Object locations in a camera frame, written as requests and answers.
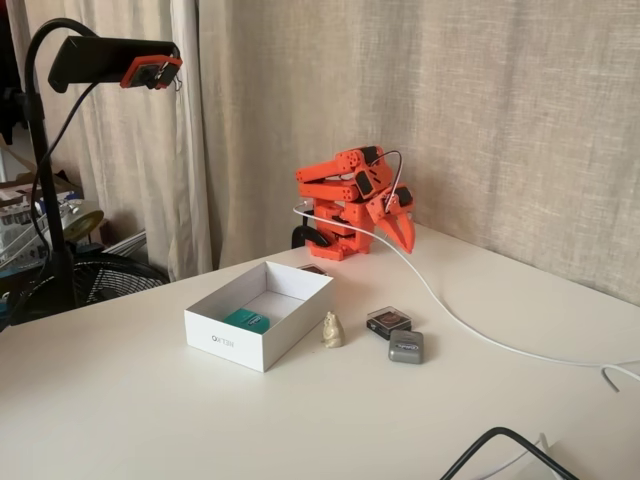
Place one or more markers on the cream animal figurine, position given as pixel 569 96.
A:
pixel 332 331

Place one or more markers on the black camera holder bar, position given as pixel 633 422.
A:
pixel 100 57

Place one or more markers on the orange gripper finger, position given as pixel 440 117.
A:
pixel 396 236
pixel 410 231

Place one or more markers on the small black box brown lid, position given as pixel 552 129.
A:
pixel 389 322
pixel 315 271

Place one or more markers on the black table clamp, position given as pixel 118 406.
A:
pixel 305 234

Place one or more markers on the white cardboard box bin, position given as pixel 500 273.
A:
pixel 225 345

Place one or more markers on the teal green cube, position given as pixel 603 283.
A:
pixel 247 321

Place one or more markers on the camera on black stand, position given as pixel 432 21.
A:
pixel 140 165

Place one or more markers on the orange camera mount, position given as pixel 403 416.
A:
pixel 150 72

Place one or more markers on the cardboard box with clutter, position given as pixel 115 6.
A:
pixel 15 200

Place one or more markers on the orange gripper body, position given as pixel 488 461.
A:
pixel 389 210

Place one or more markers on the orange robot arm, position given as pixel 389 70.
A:
pixel 330 187

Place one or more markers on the beige metal lamp shade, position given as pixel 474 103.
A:
pixel 85 220

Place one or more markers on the grey metal tin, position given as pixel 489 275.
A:
pixel 406 347

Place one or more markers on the black gooseneck stand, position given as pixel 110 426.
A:
pixel 55 240

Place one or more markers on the black floor fan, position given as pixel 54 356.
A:
pixel 120 275

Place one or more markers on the beige linen curtain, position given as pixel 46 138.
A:
pixel 450 100

